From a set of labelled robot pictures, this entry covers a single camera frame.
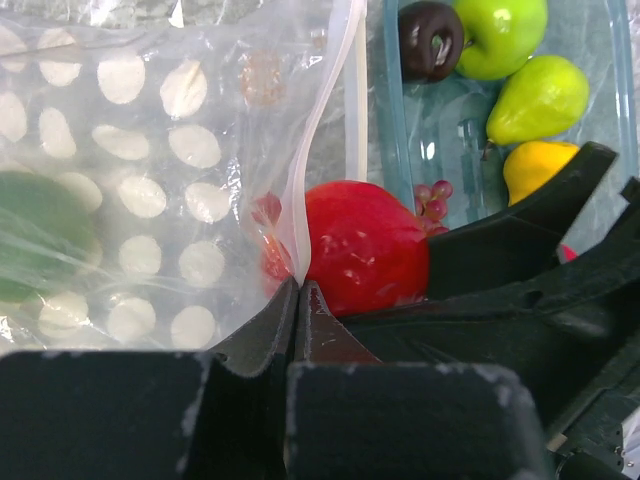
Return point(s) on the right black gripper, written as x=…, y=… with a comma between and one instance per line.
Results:
x=572, y=335

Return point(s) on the red grape bunch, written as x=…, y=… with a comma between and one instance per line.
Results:
x=431, y=206

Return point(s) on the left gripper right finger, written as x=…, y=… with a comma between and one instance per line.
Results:
x=321, y=338

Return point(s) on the green apple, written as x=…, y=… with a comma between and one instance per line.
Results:
x=499, y=35

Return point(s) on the dark green avocado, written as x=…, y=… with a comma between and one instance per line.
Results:
x=46, y=234

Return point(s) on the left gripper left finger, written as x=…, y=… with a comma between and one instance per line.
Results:
x=266, y=339

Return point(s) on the green pear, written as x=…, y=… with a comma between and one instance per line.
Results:
x=545, y=98

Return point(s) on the clear polka dot zip bag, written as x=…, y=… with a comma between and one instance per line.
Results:
x=189, y=130

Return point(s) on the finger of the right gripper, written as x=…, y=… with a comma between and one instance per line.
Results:
x=518, y=242

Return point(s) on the red apple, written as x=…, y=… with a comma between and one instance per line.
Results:
x=368, y=252

